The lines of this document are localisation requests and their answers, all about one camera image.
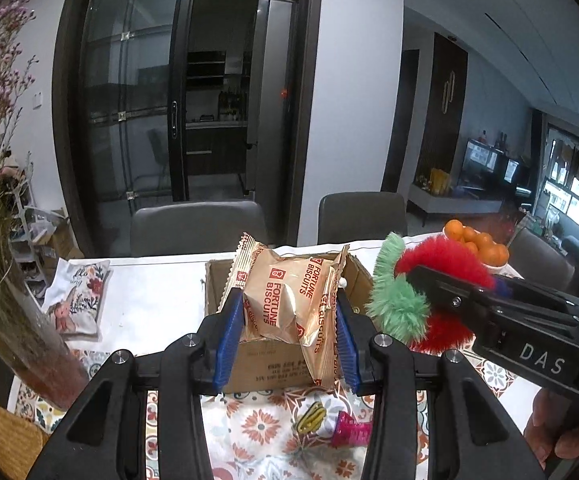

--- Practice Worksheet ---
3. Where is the red and green fuzzy plush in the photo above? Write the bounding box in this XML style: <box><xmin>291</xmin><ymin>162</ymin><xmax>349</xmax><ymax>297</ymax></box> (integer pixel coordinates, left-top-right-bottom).
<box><xmin>367</xmin><ymin>232</ymin><xmax>495</xmax><ymax>353</ymax></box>

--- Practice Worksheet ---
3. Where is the white shoe rack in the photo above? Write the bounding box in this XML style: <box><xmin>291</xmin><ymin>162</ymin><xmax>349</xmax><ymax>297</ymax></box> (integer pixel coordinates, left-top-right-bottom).
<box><xmin>0</xmin><ymin>155</ymin><xmax>40</xmax><ymax>301</ymax></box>

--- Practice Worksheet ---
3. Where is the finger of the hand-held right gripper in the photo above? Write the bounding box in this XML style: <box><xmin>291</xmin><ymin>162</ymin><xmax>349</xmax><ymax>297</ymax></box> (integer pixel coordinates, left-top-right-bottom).
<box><xmin>406</xmin><ymin>264</ymin><xmax>579</xmax><ymax>342</ymax></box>
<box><xmin>493</xmin><ymin>276</ymin><xmax>579</xmax><ymax>322</ymax></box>

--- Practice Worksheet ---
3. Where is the grey sideboard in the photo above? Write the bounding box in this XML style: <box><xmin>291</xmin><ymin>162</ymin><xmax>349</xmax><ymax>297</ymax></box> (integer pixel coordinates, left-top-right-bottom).
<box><xmin>408</xmin><ymin>180</ymin><xmax>503</xmax><ymax>226</ymax></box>

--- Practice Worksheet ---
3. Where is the woven straw storage box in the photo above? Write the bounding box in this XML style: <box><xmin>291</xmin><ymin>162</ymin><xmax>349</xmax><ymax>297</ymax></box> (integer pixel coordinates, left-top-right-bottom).
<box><xmin>0</xmin><ymin>402</ymin><xmax>50</xmax><ymax>480</ymax></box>

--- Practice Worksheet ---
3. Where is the grey refrigerator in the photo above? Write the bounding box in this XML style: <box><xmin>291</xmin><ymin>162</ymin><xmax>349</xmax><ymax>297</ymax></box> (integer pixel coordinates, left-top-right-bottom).
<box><xmin>246</xmin><ymin>0</ymin><xmax>297</xmax><ymax>201</ymax></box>

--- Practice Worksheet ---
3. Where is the dark wooden door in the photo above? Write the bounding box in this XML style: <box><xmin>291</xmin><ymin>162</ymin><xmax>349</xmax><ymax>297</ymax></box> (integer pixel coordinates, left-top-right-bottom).
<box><xmin>382</xmin><ymin>49</ymin><xmax>420</xmax><ymax>193</ymax></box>

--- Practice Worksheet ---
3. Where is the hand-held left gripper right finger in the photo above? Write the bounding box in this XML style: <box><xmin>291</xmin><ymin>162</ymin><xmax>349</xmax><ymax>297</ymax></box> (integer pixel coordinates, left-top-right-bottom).
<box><xmin>335</xmin><ymin>287</ymin><xmax>545</xmax><ymax>480</ymax></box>

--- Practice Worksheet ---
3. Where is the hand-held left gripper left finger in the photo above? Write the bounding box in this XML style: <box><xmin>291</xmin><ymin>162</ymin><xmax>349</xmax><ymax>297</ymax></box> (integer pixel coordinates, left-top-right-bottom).
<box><xmin>24</xmin><ymin>287</ymin><xmax>247</xmax><ymax>480</ymax></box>

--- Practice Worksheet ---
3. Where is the glass vase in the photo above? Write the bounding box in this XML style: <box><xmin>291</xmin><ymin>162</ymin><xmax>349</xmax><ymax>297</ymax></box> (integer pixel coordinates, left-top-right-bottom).
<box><xmin>0</xmin><ymin>260</ymin><xmax>90</xmax><ymax>411</ymax></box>

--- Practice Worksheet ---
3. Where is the dark cabinet with gold handle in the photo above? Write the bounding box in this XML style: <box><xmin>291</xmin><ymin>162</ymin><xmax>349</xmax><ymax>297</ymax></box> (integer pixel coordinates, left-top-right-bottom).
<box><xmin>422</xmin><ymin>32</ymin><xmax>470</xmax><ymax>191</ymax></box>

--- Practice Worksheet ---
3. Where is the gold biscuit packet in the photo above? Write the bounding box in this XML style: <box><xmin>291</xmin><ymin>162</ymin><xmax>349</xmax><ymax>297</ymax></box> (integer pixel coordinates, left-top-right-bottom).
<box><xmin>229</xmin><ymin>232</ymin><xmax>350</xmax><ymax>391</ymax></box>

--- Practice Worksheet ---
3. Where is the brown cardboard box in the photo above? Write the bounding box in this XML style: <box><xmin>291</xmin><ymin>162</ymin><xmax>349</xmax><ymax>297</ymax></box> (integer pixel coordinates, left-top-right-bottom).
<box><xmin>204</xmin><ymin>252</ymin><xmax>375</xmax><ymax>393</ymax></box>

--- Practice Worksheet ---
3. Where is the yellow hair clip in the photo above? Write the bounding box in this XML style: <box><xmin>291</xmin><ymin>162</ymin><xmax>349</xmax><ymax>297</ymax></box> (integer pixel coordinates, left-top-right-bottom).
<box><xmin>294</xmin><ymin>402</ymin><xmax>327</xmax><ymax>433</ymax></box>

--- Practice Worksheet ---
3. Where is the floral fabric pouch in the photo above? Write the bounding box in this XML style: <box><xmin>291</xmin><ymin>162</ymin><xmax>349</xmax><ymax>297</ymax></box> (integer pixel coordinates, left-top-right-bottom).
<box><xmin>43</xmin><ymin>260</ymin><xmax>112</xmax><ymax>341</ymax></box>

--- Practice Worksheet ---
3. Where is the grey dining chair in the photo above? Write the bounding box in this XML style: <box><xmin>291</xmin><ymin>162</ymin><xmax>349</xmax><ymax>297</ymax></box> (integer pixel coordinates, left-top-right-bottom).
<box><xmin>507</xmin><ymin>227</ymin><xmax>575</xmax><ymax>296</ymax></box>
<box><xmin>318</xmin><ymin>192</ymin><xmax>407</xmax><ymax>246</ymax></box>
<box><xmin>130</xmin><ymin>201</ymin><xmax>270</xmax><ymax>258</ymax></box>

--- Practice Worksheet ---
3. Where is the dark framed sliding glass door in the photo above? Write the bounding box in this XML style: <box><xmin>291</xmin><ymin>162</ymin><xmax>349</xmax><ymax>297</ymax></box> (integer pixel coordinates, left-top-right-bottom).
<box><xmin>52</xmin><ymin>0</ymin><xmax>325</xmax><ymax>256</ymax></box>

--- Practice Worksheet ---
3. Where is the patterned tile table runner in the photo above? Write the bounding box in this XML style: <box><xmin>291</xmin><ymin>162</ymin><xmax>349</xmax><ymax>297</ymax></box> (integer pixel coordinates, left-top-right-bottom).
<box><xmin>14</xmin><ymin>350</ymin><xmax>530</xmax><ymax>480</ymax></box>

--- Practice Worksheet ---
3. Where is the pile of oranges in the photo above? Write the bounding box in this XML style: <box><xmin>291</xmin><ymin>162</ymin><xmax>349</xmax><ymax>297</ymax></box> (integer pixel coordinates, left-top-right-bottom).
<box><xmin>443</xmin><ymin>219</ymin><xmax>510</xmax><ymax>266</ymax></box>

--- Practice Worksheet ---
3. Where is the person's right hand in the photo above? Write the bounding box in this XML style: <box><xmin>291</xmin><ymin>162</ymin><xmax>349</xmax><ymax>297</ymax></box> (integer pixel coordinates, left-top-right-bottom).
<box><xmin>523</xmin><ymin>389</ymin><xmax>579</xmax><ymax>467</ymax></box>

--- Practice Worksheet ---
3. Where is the pink plastic item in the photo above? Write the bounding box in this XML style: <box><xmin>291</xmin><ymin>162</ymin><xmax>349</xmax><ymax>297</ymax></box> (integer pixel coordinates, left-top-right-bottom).
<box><xmin>330</xmin><ymin>410</ymin><xmax>374</xmax><ymax>448</ymax></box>

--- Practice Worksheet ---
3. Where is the computer monitor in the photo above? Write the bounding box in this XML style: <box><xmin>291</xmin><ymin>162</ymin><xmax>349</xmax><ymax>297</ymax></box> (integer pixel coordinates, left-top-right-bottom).
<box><xmin>463</xmin><ymin>139</ymin><xmax>500</xmax><ymax>173</ymax></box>
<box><xmin>502</xmin><ymin>157</ymin><xmax>530</xmax><ymax>186</ymax></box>

